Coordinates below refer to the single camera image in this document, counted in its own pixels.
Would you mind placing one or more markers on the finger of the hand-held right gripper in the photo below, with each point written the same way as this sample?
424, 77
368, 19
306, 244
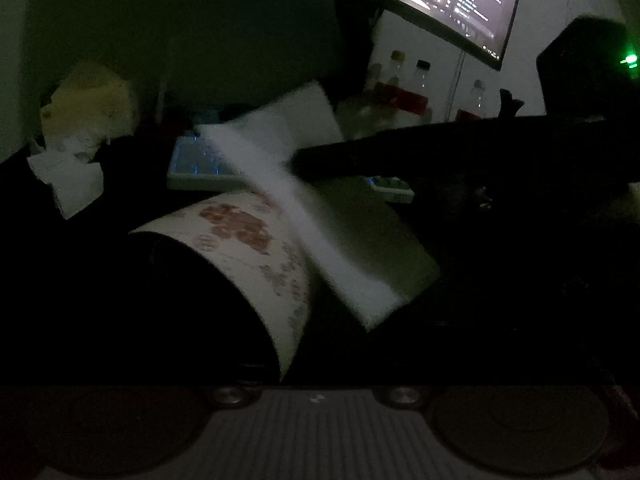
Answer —
350, 157

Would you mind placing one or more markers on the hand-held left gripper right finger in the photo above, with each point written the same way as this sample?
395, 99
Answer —
400, 367

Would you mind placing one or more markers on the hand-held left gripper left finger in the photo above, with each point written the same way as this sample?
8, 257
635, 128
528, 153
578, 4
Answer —
250, 377

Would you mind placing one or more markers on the white paper towel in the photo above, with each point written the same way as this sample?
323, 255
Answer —
310, 220

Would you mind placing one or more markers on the floral paper cup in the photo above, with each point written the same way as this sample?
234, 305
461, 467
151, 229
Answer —
250, 240

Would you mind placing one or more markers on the yellow capped clear bottle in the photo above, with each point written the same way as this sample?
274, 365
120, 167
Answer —
391, 77

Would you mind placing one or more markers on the white capped clear bottle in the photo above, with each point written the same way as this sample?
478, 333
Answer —
474, 102

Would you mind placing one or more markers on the black capped clear bottle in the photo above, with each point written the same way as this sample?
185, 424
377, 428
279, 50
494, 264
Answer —
421, 90

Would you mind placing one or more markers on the black monitor stand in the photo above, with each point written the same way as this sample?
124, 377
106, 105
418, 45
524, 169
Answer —
357, 45

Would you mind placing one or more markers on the light blue backlit keyboard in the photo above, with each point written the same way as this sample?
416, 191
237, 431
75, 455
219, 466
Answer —
197, 165

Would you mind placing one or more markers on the crumpled white tissue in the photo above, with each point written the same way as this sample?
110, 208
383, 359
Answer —
65, 142
75, 185

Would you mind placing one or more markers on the pale yellow plush toy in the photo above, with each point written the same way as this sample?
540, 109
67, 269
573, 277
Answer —
92, 100

